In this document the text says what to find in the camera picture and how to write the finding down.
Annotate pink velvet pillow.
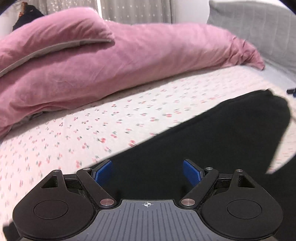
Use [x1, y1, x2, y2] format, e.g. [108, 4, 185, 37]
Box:
[1, 7, 114, 76]

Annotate pink velvet duvet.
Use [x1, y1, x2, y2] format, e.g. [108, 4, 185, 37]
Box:
[1, 22, 265, 136]

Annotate grey quilted headboard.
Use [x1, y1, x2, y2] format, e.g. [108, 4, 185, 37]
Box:
[207, 1, 295, 76]

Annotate black fleece pants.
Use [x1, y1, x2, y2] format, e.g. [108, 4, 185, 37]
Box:
[101, 90, 290, 201]

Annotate cherry print bed sheet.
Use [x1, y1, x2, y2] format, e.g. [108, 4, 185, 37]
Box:
[1, 66, 295, 225]

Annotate grey star curtain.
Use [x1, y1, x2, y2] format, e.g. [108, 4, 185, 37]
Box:
[27, 0, 176, 24]

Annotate dark clothing pile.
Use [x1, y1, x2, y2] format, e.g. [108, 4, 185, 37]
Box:
[13, 2, 44, 31]

